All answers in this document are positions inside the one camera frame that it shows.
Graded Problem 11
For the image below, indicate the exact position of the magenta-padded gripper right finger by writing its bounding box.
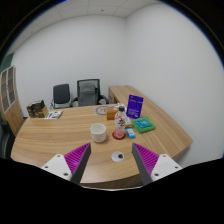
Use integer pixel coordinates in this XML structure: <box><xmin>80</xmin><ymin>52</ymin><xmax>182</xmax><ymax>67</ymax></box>
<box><xmin>131</xmin><ymin>142</ymin><xmax>184</xmax><ymax>186</ymax></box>

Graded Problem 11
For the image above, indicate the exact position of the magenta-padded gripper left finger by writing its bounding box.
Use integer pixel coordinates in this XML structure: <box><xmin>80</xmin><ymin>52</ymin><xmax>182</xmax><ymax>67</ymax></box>
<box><xmin>41</xmin><ymin>142</ymin><xmax>93</xmax><ymax>186</ymax></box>

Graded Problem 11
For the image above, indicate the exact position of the clear drink bottle black cap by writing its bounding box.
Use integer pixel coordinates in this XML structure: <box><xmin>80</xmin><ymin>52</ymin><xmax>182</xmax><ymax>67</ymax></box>
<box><xmin>114</xmin><ymin>105</ymin><xmax>128</xmax><ymax>139</ymax></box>

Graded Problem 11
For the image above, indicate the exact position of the green flat box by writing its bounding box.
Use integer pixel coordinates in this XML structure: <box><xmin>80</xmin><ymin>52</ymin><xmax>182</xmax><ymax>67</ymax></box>
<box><xmin>131</xmin><ymin>116</ymin><xmax>157</xmax><ymax>135</ymax></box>

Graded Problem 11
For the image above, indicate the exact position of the small blue box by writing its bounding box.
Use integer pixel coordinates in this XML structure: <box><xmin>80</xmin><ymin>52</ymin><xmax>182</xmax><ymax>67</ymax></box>
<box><xmin>125</xmin><ymin>127</ymin><xmax>137</xmax><ymax>140</ymax></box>

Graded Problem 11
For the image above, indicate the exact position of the white cup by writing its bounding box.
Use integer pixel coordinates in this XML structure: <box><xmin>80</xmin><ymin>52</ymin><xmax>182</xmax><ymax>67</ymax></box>
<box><xmin>89</xmin><ymin>122</ymin><xmax>108</xmax><ymax>144</ymax></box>

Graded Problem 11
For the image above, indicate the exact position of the teal card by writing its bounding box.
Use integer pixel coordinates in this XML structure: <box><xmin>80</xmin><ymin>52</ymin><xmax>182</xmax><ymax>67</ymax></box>
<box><xmin>134</xmin><ymin>117</ymin><xmax>153</xmax><ymax>130</ymax></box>

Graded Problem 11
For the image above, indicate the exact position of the flat round red coaster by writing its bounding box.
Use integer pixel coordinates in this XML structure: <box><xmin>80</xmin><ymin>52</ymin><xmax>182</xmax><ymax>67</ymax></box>
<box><xmin>111</xmin><ymin>129</ymin><xmax>127</xmax><ymax>141</ymax></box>

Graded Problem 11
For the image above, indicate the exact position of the white and green leaflet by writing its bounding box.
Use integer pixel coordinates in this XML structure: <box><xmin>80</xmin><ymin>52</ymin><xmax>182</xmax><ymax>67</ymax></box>
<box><xmin>43</xmin><ymin>110</ymin><xmax>64</xmax><ymax>120</ymax></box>

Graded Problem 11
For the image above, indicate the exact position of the paper with round print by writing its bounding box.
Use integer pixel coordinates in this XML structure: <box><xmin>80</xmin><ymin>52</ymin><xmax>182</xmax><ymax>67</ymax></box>
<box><xmin>93</xmin><ymin>104</ymin><xmax>116</xmax><ymax>117</ymax></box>

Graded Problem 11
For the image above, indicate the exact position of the purple standing pouch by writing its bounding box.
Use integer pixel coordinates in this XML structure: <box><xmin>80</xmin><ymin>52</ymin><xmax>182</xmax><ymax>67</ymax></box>
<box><xmin>125</xmin><ymin>93</ymin><xmax>145</xmax><ymax>120</ymax></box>

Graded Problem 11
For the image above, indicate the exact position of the wooden box with dark items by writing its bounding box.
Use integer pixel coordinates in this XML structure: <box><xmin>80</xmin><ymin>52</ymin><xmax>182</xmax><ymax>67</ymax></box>
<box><xmin>26</xmin><ymin>99</ymin><xmax>50</xmax><ymax>119</ymax></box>

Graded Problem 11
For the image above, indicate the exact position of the black office chair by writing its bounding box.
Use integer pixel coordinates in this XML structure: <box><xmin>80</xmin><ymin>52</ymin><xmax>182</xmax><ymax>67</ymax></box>
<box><xmin>50</xmin><ymin>83</ymin><xmax>75</xmax><ymax>111</ymax></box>

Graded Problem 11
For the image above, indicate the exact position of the grey mesh office chair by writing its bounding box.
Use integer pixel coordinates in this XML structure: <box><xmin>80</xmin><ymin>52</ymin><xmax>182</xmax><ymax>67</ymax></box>
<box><xmin>69</xmin><ymin>78</ymin><xmax>110</xmax><ymax>108</ymax></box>

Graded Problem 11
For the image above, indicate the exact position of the wooden shelf unit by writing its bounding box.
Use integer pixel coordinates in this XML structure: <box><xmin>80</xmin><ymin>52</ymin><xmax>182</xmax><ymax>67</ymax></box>
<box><xmin>0</xmin><ymin>65</ymin><xmax>25</xmax><ymax>136</ymax></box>

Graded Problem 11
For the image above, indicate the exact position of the round table cable grommet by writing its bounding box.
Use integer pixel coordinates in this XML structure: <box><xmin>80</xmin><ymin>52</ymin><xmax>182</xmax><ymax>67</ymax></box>
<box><xmin>110</xmin><ymin>150</ymin><xmax>126</xmax><ymax>164</ymax></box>

